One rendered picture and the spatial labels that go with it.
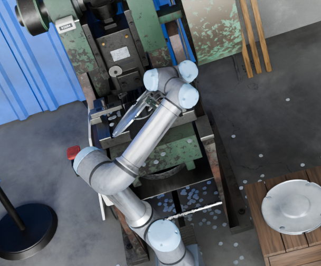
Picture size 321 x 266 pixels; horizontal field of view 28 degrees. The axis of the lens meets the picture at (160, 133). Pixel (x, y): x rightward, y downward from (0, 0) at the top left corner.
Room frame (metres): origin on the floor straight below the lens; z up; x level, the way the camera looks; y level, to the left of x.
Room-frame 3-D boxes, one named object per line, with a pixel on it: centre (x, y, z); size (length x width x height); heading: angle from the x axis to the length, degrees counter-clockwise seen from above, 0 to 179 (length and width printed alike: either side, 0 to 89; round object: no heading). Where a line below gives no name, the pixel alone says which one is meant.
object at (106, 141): (2.38, 0.04, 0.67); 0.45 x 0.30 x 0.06; 86
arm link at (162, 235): (1.65, 0.13, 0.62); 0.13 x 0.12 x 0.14; 23
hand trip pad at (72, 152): (2.17, 0.38, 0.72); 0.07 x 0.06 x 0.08; 176
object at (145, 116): (2.20, 0.05, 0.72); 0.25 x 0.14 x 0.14; 176
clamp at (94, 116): (2.39, 0.20, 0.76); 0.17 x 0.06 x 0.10; 86
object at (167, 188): (2.39, 0.04, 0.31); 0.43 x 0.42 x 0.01; 86
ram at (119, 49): (2.33, 0.04, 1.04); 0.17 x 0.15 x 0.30; 176
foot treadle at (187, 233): (2.24, 0.05, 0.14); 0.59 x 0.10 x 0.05; 176
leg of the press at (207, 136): (2.50, -0.24, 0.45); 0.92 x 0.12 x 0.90; 176
